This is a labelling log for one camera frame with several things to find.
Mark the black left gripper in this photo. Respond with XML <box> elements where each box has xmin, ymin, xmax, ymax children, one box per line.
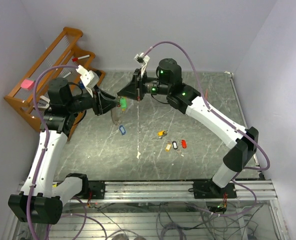
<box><xmin>67</xmin><ymin>85</ymin><xmax>120</xmax><ymax>116</ymax></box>

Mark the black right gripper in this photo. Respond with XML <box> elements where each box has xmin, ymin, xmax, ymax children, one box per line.
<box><xmin>118</xmin><ymin>67</ymin><xmax>171</xmax><ymax>102</ymax></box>

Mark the green key tag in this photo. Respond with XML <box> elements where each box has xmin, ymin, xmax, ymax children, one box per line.
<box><xmin>120</xmin><ymin>97</ymin><xmax>127</xmax><ymax>111</ymax></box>

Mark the yellow handled chain keyring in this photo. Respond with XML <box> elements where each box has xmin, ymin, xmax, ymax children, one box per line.
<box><xmin>110</xmin><ymin>107</ymin><xmax>121</xmax><ymax>126</ymax></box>

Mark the orange key tag with key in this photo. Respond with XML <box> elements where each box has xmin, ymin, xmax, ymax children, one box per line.
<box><xmin>157</xmin><ymin>130</ymin><xmax>167</xmax><ymax>139</ymax></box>

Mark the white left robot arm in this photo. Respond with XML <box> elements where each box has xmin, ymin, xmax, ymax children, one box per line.
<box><xmin>8</xmin><ymin>77</ymin><xmax>119</xmax><ymax>225</ymax></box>

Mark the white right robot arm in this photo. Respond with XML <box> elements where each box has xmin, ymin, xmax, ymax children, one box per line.
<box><xmin>117</xmin><ymin>55</ymin><xmax>258</xmax><ymax>198</ymax></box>

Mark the blue stapler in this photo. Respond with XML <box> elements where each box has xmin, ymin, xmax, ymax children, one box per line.
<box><xmin>78</xmin><ymin>81</ymin><xmax>85</xmax><ymax>89</ymax></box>

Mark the wooden tiered rack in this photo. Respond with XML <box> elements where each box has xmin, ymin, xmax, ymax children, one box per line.
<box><xmin>4</xmin><ymin>26</ymin><xmax>106</xmax><ymax>135</ymax></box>

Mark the red capped marker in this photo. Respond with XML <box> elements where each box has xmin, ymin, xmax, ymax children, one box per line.
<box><xmin>72</xmin><ymin>54</ymin><xmax>90</xmax><ymax>62</ymax></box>

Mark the white binder clip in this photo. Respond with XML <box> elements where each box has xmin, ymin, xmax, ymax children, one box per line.
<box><xmin>37</xmin><ymin>95</ymin><xmax>50</xmax><ymax>112</ymax></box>

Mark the yellow key tag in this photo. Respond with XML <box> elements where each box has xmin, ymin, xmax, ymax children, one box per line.
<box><xmin>165</xmin><ymin>141</ymin><xmax>172</xmax><ymax>152</ymax></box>

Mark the black key tag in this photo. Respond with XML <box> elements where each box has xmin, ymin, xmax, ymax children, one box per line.
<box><xmin>172</xmin><ymin>141</ymin><xmax>178</xmax><ymax>150</ymax></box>

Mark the red key tag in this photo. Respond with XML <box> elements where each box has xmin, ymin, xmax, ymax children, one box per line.
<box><xmin>181</xmin><ymin>139</ymin><xmax>187</xmax><ymax>149</ymax></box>

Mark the bare metal key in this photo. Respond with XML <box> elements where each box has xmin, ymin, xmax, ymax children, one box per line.
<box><xmin>176</xmin><ymin>149</ymin><xmax>184</xmax><ymax>157</ymax></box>

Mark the pink eraser block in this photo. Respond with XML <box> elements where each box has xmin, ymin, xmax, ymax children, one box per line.
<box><xmin>20</xmin><ymin>78</ymin><xmax>35</xmax><ymax>91</ymax></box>

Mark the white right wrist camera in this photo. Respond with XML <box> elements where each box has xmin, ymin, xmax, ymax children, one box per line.
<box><xmin>134</xmin><ymin>52</ymin><xmax>150</xmax><ymax>77</ymax></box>

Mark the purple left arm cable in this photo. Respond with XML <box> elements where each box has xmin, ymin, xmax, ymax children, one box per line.
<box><xmin>26</xmin><ymin>64</ymin><xmax>106</xmax><ymax>240</ymax></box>

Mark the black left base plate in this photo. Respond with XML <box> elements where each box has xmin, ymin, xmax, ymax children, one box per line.
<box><xmin>89</xmin><ymin>181</ymin><xmax>106</xmax><ymax>200</ymax></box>

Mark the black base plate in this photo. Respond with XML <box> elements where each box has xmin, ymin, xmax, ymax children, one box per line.
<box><xmin>188</xmin><ymin>179</ymin><xmax>237</xmax><ymax>199</ymax></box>
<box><xmin>89</xmin><ymin>181</ymin><xmax>106</xmax><ymax>200</ymax></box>

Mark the aluminium mounting rail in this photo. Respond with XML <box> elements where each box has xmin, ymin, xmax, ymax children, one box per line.
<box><xmin>13</xmin><ymin>180</ymin><xmax>278</xmax><ymax>202</ymax></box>

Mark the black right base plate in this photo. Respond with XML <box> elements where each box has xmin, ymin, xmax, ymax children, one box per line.
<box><xmin>188</xmin><ymin>179</ymin><xmax>237</xmax><ymax>199</ymax></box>

